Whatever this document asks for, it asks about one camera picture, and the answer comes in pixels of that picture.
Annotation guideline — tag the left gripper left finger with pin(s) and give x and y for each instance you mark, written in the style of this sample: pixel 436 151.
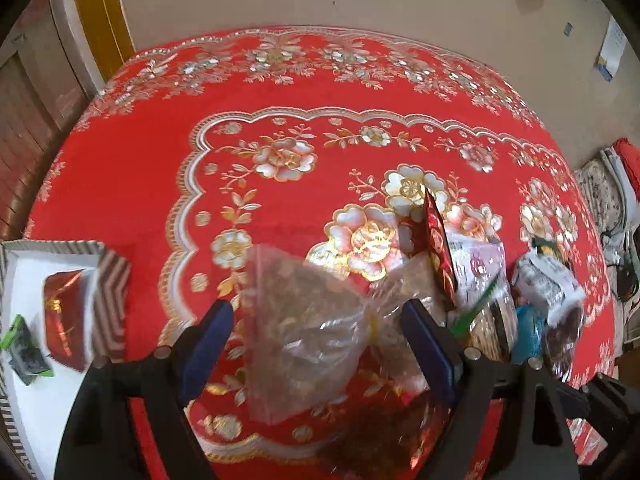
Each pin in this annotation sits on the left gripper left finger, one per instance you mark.
pixel 100 441

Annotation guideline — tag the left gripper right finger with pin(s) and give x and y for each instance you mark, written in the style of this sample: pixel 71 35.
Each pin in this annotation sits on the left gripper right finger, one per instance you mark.
pixel 532 437

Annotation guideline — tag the black green snack packet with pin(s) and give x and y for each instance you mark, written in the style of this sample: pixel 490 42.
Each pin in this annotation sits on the black green snack packet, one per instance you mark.
pixel 25 356

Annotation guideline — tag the shiny red foil snack packet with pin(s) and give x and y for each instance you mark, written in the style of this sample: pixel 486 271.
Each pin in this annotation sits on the shiny red foil snack packet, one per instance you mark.
pixel 64 305

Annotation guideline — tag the clear bag of brown snacks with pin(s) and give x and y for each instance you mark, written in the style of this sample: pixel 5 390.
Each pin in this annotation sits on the clear bag of brown snacks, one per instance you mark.
pixel 306 330

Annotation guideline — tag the white striped storage box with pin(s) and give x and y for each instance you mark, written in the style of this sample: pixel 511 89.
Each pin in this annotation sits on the white striped storage box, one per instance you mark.
pixel 36 413

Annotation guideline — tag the light blue candy wrapper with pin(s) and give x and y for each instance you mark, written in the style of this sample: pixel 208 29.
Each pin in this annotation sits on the light blue candy wrapper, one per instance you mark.
pixel 530 330

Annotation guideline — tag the grey garment on sofa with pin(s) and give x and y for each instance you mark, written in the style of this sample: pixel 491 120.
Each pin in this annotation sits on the grey garment on sofa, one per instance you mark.
pixel 618 240

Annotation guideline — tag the white purple snack packet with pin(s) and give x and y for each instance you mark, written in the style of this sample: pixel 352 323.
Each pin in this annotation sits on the white purple snack packet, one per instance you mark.
pixel 476 265

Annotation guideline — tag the red gold snack packet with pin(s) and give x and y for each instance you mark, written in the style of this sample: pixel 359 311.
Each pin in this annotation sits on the red gold snack packet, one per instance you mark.
pixel 438 248

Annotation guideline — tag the floral fabric sofa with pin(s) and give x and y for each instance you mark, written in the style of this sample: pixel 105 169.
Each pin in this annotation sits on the floral fabric sofa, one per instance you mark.
pixel 614 208

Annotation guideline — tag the red knitted cushion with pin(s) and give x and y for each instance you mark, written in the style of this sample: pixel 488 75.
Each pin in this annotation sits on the red knitted cushion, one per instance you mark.
pixel 630 157

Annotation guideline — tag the red floral tablecloth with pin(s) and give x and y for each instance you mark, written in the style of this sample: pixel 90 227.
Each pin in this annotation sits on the red floral tablecloth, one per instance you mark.
pixel 324 142

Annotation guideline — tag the wall calendar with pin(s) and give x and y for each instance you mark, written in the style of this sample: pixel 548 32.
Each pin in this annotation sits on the wall calendar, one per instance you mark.
pixel 612 50

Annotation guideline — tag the yellow door frame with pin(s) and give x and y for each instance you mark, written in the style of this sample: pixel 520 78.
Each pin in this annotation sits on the yellow door frame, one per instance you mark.
pixel 107 33

